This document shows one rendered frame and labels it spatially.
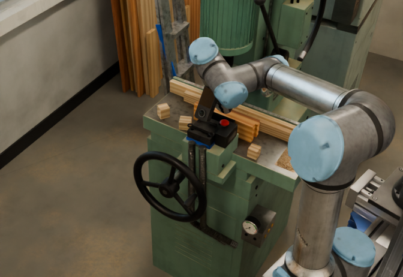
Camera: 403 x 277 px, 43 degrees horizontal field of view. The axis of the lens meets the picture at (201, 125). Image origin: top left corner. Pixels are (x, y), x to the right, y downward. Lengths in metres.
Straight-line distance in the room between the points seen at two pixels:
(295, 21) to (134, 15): 1.61
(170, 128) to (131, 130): 1.41
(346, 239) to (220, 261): 0.91
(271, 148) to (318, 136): 0.80
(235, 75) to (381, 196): 0.74
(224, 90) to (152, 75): 2.12
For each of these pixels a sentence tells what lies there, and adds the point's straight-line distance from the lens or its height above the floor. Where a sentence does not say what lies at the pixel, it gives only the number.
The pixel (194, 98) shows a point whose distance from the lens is 1.89.
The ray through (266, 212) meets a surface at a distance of 1.92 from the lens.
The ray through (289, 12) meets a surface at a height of 1.28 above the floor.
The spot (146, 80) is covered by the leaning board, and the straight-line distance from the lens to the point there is 3.43.
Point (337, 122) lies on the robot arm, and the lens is 0.98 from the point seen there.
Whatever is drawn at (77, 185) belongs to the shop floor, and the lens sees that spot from 2.90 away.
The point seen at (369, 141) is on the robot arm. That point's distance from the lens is 1.01.
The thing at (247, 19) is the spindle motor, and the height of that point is 1.32.
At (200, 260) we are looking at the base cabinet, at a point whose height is 0.24.
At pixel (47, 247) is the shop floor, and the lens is 2.65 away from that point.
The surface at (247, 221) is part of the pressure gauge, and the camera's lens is 1.79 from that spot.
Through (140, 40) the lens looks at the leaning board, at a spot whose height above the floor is 0.40.
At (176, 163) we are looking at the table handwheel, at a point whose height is 0.95.
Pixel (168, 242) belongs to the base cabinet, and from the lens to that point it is 2.28.
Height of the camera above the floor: 2.05
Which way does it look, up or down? 39 degrees down
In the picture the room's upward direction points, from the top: 2 degrees clockwise
